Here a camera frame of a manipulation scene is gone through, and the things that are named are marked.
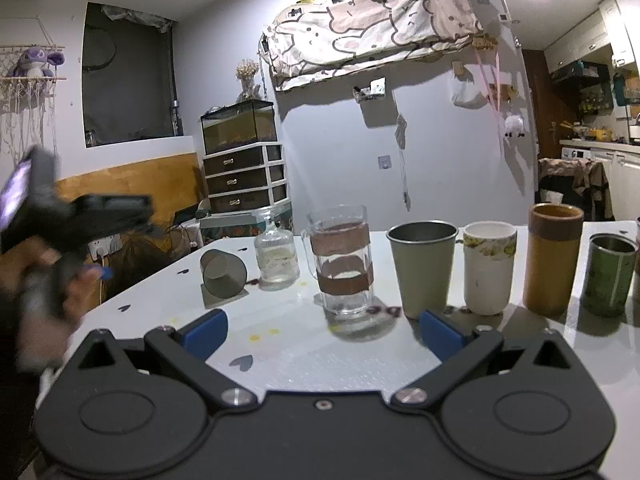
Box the grey metal cup lying sideways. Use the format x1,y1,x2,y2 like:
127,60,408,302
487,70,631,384
200,249,247,299

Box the white paper cup floral rim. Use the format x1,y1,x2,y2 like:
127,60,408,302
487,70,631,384
462,221,518,316

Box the brown cylindrical cup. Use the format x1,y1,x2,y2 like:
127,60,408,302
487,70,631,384
523,203,584,318

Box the green metal cup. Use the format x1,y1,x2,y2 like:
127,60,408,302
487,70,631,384
580,233,639,318

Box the person's left hand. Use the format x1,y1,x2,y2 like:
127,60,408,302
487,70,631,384
1,237,102,367

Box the grey metal tumbler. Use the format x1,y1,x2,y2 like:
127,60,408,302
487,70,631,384
386,220,459,320

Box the upside-down clear glass goblet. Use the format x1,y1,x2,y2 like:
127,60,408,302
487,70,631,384
254,211,299,290

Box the teal painted side table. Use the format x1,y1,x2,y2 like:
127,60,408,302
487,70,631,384
198,200,294,244

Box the glass mug with brown bands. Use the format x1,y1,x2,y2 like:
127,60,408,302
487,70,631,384
300,205,374,318

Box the dark covered window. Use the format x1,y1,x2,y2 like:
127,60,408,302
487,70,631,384
81,2,181,148

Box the purple plush toy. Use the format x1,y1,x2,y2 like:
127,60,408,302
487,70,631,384
8,47,65,78

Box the white drawer cabinet dark drawers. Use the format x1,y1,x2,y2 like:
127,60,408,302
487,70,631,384
203,142,290,214

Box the chair with draped brown cloth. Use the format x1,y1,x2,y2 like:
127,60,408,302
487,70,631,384
536,158,615,222

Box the white washing machine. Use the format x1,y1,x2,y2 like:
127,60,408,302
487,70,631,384
561,146,591,160

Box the white plush sheep hanging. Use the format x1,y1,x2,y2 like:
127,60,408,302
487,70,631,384
504,114,525,138

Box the glass fish tank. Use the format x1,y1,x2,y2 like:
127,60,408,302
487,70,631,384
201,99,278,155

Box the white hanging bag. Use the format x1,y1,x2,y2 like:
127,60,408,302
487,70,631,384
449,72,487,110

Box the dried flower vase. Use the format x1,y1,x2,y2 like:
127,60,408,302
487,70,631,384
235,58,260,102

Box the cartoon patterned cloth cover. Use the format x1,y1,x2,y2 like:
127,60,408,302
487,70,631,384
262,0,484,92

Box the white wall power socket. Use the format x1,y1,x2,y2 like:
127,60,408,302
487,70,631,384
89,234,122,261

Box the macrame wall hanging shelf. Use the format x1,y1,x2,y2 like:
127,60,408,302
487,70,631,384
1,16,65,167

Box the small wall switch plate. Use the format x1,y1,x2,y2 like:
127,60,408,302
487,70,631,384
378,155,392,169

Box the small wall organiser box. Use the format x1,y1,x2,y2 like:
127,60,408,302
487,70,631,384
352,77,386,103

